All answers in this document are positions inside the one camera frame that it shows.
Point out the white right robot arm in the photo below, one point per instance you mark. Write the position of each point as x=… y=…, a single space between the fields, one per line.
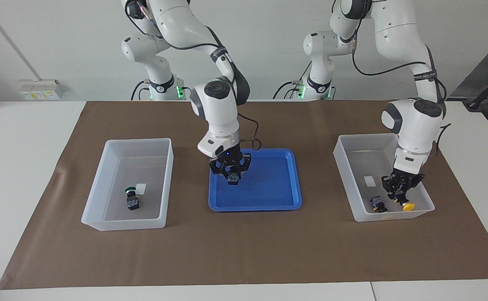
x=218 y=104

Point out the brown paper mat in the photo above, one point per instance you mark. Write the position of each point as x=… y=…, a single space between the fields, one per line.
x=244 y=251

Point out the blue plastic tray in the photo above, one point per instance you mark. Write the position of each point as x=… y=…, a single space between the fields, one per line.
x=269 y=196

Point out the green push button switch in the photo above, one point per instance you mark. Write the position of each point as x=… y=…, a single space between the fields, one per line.
x=233 y=179
x=133 y=202

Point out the white rectangular label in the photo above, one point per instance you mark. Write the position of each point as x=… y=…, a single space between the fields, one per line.
x=370 y=181
x=142 y=188

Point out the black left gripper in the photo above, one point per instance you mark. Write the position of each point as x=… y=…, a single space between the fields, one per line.
x=407 y=177

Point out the yellow push button switch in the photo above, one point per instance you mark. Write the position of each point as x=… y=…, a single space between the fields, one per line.
x=378 y=203
x=409 y=206

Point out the white wall socket box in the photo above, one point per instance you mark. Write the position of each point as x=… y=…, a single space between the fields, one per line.
x=39 y=90

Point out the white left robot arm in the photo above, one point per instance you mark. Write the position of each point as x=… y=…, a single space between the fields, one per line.
x=415 y=121

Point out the translucent white plastic box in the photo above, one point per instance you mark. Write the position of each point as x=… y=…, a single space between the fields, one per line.
x=348 y=167
x=97 y=209

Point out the black tripod stand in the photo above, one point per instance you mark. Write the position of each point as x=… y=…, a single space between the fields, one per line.
x=484 y=94

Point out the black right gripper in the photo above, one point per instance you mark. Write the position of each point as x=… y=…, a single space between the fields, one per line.
x=229 y=156

